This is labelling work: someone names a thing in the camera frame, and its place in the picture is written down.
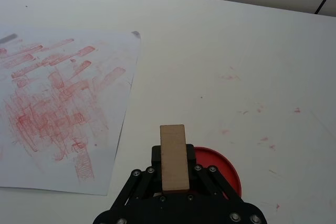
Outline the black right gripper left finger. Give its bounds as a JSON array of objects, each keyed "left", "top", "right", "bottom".
[{"left": 93, "top": 145, "right": 164, "bottom": 224}]

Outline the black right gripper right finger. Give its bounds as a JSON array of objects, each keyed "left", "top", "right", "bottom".
[{"left": 185, "top": 143, "right": 268, "bottom": 224}]

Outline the tan wooden stamp block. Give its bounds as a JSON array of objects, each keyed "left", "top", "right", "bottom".
[{"left": 160, "top": 124, "right": 191, "bottom": 192}]

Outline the round red ink pad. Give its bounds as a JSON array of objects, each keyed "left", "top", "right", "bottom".
[{"left": 193, "top": 146, "right": 244, "bottom": 199}]

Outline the white paper with red prints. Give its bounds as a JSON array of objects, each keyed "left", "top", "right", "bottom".
[{"left": 0, "top": 26, "right": 143, "bottom": 197}]

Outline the grey tape piece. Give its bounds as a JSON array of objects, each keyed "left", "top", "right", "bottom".
[{"left": 0, "top": 33, "right": 18, "bottom": 44}]

